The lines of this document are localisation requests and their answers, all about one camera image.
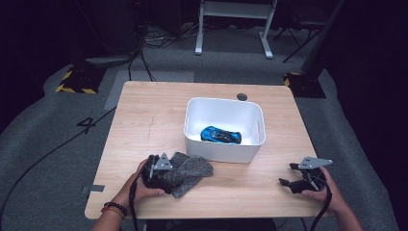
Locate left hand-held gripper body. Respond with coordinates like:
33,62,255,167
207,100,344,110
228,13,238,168
140,152,174,195

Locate white metal stand frame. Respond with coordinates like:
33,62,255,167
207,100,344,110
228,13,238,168
194,0,279,61

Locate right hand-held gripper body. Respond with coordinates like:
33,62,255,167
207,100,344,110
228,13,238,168
289,156,334,194

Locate long black floor cable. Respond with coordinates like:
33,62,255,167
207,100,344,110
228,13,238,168
0,105,117,222

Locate slanted dark metal post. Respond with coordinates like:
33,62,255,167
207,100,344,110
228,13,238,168
300,0,346,74

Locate black bead bracelet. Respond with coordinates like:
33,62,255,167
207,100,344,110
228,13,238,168
103,201,129,217

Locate white plastic bin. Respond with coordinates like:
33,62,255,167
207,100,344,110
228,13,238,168
183,96,267,165

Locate orange cord bracelet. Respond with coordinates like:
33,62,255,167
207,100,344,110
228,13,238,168
100,205,126,220

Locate black yellow striped stand base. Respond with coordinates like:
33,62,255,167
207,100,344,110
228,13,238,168
283,71,327,99
55,65,107,95

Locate person's left hand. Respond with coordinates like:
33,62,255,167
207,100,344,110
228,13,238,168
119,159,166,209

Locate grey fuzzy cloth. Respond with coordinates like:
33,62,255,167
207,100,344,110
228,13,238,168
160,151,215,199

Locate right hand-held gripper cable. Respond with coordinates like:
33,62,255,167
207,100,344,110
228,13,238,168
308,172,334,231

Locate person's right hand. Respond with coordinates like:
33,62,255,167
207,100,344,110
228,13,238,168
300,166,348,216

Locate black folding stand legs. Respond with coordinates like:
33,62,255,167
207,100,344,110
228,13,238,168
272,20,325,64

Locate grey tape piece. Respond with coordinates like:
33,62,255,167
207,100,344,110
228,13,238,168
81,184,106,195

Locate tangle of floor cables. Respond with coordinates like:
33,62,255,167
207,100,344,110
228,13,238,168
127,22,201,83

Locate blue toy car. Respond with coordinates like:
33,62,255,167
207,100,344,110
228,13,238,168
200,125,242,145

